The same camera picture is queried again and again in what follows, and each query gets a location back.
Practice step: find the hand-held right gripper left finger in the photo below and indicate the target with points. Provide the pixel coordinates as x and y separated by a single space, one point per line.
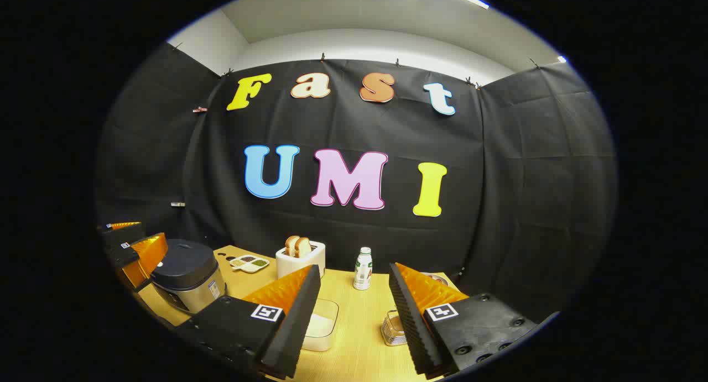
298 321

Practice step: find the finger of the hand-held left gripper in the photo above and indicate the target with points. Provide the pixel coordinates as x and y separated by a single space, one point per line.
124 235
124 255

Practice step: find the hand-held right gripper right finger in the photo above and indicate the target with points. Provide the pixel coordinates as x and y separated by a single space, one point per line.
409 321

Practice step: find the dark grey rice cooker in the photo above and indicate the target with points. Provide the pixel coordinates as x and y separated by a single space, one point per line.
185 266

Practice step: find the clear plastic container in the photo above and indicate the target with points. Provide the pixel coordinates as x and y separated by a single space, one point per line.
327 309

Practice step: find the white plate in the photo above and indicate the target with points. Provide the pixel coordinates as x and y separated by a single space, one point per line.
437 277

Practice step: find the white toaster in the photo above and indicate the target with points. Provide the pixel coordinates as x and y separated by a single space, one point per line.
293 267

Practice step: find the white milk bottle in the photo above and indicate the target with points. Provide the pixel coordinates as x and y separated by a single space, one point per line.
363 274

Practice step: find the toast slice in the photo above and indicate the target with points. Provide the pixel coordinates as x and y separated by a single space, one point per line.
290 245
304 247

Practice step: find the white divided condiment dish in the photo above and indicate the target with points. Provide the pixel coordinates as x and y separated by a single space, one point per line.
249 265

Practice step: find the black backdrop cloth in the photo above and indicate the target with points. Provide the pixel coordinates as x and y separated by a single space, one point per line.
498 177

